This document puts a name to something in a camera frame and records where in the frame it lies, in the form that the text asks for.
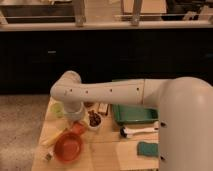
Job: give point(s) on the red orange apple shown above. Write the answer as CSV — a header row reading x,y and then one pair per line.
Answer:
x,y
78,128

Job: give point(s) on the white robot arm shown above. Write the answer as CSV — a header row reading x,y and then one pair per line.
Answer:
x,y
184,106

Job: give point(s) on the dark bowl with greens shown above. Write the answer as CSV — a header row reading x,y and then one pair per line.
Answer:
x,y
88,104

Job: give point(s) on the red bowl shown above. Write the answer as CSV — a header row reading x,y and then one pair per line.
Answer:
x,y
68,147

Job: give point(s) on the green plastic tray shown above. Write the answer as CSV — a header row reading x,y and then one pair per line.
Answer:
x,y
134,115

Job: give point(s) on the white cup with dark food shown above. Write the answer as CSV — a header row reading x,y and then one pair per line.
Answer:
x,y
94,120

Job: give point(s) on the light green cup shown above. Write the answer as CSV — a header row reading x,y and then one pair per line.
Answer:
x,y
57,110

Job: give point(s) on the teal green sponge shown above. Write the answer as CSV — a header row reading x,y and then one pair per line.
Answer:
x,y
147,149

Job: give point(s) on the yellow banana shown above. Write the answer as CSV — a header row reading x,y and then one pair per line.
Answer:
x,y
53,138

